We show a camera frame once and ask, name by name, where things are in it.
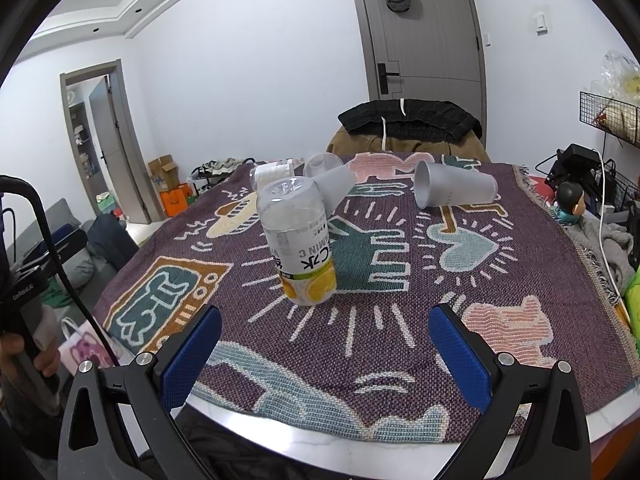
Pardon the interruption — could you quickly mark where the grey interior door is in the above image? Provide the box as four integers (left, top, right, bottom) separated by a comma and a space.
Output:
87, 74, 151, 225

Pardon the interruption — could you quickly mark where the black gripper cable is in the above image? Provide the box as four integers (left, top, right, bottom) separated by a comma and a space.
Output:
0, 175, 122, 368

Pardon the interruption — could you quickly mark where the black garment with white drawstrings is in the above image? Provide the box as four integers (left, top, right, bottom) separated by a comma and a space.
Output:
338, 99, 483, 144

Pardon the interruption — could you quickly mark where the dark blue bag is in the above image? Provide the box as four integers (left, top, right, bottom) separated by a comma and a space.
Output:
86, 213, 140, 272

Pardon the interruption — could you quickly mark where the grey cloth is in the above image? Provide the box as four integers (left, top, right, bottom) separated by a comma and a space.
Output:
564, 209, 637, 307

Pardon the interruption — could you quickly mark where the doll figure with black hair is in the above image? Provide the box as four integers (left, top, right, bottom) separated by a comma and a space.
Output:
551, 180, 587, 224

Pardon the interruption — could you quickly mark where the orange box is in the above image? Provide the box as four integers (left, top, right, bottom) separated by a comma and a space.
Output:
159, 183, 194, 219

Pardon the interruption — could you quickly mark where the brown jacket on chair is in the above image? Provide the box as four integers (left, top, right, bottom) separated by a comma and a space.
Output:
325, 126, 493, 164

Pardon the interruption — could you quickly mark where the pink paper bag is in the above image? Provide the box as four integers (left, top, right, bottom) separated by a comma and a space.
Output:
60, 317, 122, 377

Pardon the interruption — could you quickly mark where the printed woven blanket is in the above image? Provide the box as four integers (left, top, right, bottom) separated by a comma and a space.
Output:
92, 151, 640, 443

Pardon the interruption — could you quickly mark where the green packet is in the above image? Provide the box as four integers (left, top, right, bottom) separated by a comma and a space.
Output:
621, 264, 640, 343

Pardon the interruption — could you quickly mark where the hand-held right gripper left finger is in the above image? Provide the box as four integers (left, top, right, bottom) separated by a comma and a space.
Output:
57, 305, 223, 480

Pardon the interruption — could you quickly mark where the white cable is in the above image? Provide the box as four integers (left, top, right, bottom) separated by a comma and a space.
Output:
595, 149, 627, 307

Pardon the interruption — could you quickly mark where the grey sofa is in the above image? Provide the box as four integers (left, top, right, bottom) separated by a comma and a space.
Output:
0, 197, 123, 306

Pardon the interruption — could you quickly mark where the clear bottle with yellow label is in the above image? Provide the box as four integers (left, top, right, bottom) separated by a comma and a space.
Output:
256, 176, 337, 307

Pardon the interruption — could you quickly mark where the black electronic device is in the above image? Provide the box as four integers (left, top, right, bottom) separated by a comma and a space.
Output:
544, 143, 604, 187

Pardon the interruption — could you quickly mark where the person's left hand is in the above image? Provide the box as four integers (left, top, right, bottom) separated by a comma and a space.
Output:
0, 332, 62, 401

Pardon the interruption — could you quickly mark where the black wire wall rack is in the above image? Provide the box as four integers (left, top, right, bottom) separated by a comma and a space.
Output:
580, 91, 640, 149

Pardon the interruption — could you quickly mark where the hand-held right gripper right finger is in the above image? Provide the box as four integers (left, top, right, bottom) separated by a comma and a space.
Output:
428, 303, 592, 480

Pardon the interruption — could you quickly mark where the brown cardboard box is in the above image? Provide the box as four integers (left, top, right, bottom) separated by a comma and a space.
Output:
147, 155, 180, 192

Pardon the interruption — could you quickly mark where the black side stand with clutter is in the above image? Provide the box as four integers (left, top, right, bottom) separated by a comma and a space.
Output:
187, 157, 257, 197

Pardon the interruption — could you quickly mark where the black door handle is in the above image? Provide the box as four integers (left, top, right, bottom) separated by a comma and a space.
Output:
377, 62, 401, 96

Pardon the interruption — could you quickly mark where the clear plastic bag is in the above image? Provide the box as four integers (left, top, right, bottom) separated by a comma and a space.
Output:
590, 50, 640, 141

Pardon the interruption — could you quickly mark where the frosted plastic cup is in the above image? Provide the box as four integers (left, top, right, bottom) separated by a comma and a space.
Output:
413, 160, 499, 210
304, 152, 359, 209

